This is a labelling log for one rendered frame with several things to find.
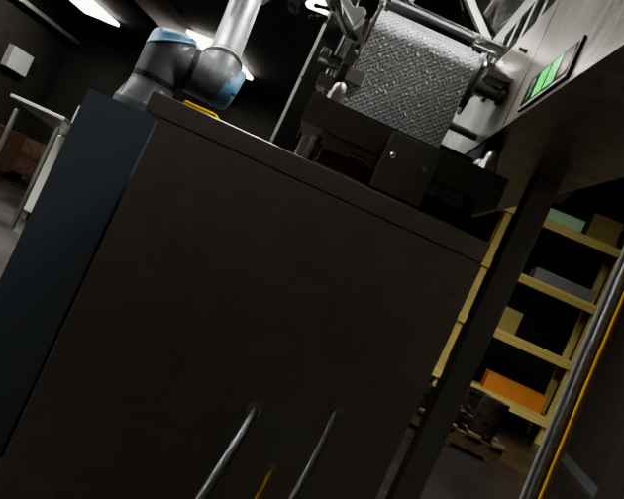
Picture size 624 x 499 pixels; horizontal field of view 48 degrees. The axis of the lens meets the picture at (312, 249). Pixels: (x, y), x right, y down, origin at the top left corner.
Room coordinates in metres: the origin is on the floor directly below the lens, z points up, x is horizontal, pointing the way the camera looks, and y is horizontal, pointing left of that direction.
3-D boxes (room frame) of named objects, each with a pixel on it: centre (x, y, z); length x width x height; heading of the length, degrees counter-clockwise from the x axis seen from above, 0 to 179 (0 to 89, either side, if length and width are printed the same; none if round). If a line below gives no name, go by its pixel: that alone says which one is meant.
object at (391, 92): (1.50, -0.04, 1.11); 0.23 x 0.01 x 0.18; 90
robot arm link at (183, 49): (1.81, 0.55, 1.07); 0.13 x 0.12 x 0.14; 108
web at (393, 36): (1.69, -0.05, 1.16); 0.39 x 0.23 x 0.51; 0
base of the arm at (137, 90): (1.81, 0.55, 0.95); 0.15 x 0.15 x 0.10
